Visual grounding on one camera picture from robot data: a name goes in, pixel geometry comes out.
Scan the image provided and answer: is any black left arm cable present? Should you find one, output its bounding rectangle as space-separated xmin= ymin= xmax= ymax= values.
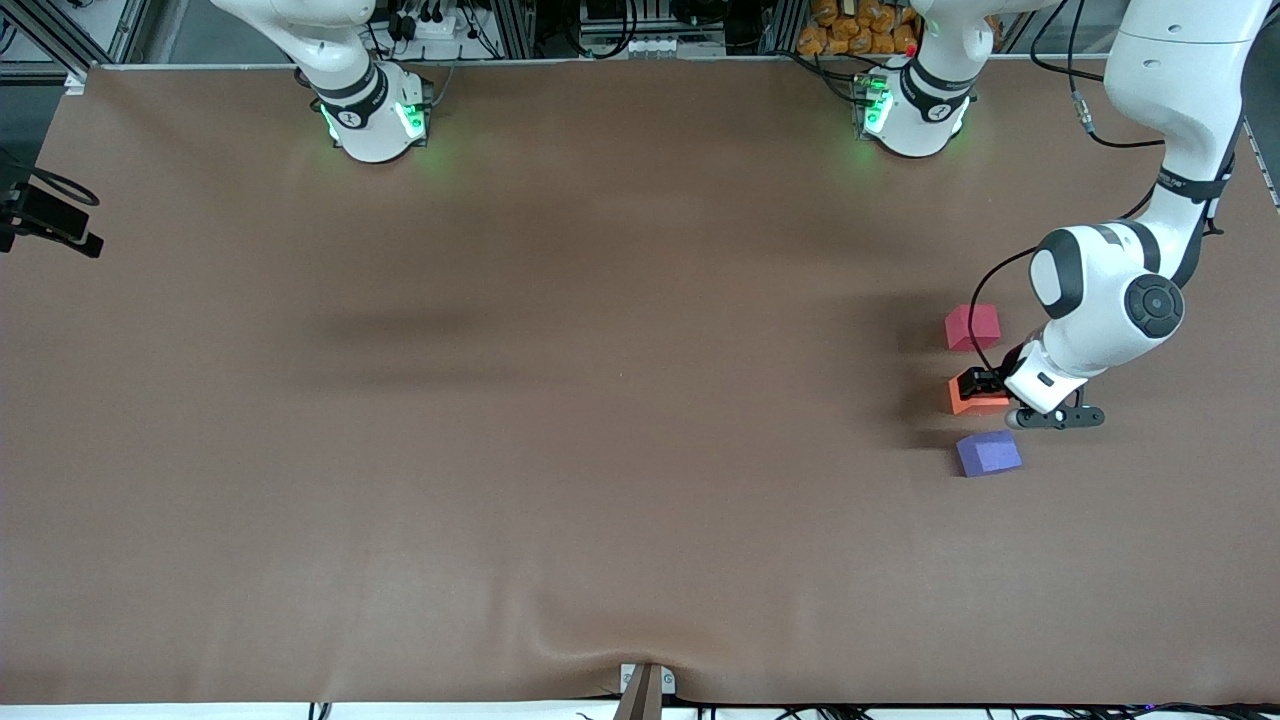
xmin=964 ymin=0 xmax=1241 ymax=379

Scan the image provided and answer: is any purple foam block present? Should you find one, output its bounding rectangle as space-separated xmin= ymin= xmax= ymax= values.
xmin=955 ymin=428 xmax=1023 ymax=478

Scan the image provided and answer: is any small metal clamp bracket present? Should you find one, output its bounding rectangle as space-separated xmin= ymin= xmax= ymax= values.
xmin=620 ymin=663 xmax=677 ymax=696

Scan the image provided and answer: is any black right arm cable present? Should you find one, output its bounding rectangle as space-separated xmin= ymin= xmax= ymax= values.
xmin=0 ymin=150 xmax=102 ymax=208

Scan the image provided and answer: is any aluminium frame profile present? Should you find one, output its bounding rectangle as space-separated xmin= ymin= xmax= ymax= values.
xmin=1240 ymin=60 xmax=1280 ymax=211
xmin=0 ymin=0 xmax=151 ymax=81

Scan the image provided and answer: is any white terminal strip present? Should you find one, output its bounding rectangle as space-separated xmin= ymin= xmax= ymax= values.
xmin=580 ymin=35 xmax=726 ymax=58

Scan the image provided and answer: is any brown table mat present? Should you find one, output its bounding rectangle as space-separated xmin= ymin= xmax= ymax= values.
xmin=0 ymin=55 xmax=1280 ymax=706

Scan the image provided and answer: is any orange items pile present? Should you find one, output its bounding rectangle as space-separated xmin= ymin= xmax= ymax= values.
xmin=797 ymin=0 xmax=921 ymax=57

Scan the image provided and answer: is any aluminium frame post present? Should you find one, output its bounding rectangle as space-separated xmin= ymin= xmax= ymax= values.
xmin=770 ymin=0 xmax=809 ymax=56
xmin=495 ymin=0 xmax=536 ymax=59

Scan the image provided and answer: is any white power strip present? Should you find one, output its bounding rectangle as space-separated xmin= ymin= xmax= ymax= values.
xmin=395 ymin=8 xmax=471 ymax=47

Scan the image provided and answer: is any red foam block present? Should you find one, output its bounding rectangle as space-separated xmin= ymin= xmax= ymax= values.
xmin=944 ymin=304 xmax=1001 ymax=352

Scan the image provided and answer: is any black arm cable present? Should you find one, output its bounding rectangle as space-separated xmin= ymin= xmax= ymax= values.
xmin=0 ymin=150 xmax=102 ymax=208
xmin=964 ymin=0 xmax=1241 ymax=379

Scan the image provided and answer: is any orange foam block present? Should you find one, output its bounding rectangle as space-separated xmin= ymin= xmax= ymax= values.
xmin=948 ymin=375 xmax=1013 ymax=417

